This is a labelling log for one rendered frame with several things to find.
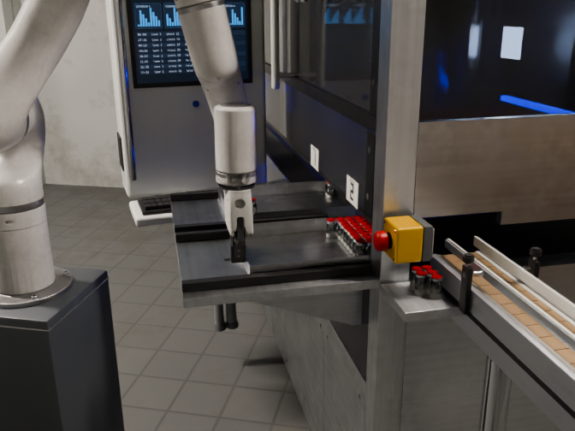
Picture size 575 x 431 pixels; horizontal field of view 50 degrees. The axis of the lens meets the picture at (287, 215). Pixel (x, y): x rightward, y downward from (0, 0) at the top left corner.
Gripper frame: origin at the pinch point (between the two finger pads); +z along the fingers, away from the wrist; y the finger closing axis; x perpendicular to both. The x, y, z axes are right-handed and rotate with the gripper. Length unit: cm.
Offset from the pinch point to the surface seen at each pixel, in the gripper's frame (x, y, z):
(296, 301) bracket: -12.4, -2.6, 11.5
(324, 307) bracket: -18.9, -2.6, 13.6
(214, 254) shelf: 4.0, 10.7, 4.4
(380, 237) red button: -24.5, -19.4, -9.0
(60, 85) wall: 86, 406, 12
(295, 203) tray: -22.8, 43.7, 3.8
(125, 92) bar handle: 24, 80, -24
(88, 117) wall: 66, 397, 37
